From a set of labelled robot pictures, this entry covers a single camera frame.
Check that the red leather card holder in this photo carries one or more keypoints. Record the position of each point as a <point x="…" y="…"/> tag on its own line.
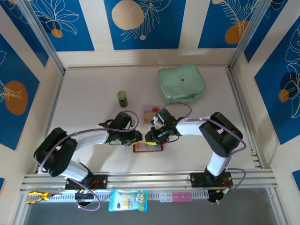
<point x="154" y="148"/>

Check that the pale card with red circle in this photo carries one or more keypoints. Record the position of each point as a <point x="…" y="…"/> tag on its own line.
<point x="152" y="109"/>

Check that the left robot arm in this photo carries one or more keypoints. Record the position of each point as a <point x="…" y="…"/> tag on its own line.
<point x="56" y="154"/>

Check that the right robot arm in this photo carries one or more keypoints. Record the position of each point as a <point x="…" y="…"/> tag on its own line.
<point x="220" y="138"/>

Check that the orange card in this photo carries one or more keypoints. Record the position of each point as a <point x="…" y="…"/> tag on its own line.
<point x="141" y="147"/>

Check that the small green bottle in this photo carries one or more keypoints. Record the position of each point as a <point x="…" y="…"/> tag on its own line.
<point x="122" y="99"/>

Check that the mint green zip pouch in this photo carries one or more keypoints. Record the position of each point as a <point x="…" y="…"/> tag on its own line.
<point x="180" y="82"/>

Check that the clear pill box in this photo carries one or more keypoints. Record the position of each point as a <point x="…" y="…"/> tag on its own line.
<point x="165" y="197"/>

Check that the blue snack packet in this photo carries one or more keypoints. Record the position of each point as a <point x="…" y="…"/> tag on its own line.
<point x="127" y="200"/>

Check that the pink pill box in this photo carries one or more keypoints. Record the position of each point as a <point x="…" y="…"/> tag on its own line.
<point x="181" y="197"/>

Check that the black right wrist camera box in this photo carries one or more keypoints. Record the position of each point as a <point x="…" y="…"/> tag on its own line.
<point x="165" y="117"/>

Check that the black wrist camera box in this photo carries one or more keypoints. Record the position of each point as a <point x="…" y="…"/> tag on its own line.
<point x="123" y="120"/>
<point x="165" y="117"/>

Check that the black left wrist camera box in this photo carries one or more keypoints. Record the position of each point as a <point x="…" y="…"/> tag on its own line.
<point x="123" y="120"/>

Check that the wide aluminium base rail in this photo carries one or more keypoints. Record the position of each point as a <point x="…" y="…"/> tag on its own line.
<point x="150" y="180"/>

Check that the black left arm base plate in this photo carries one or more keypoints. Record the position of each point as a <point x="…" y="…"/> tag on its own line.
<point x="104" y="180"/>

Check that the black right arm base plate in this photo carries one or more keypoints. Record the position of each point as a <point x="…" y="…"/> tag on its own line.
<point x="197" y="180"/>

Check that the aluminium side rail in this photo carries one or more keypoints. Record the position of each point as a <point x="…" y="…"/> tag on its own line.
<point x="235" y="84"/>
<point x="54" y="105"/>

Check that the aluminium corner post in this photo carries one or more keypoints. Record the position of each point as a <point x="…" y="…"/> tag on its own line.
<point x="43" y="35"/>
<point x="248" y="35"/>

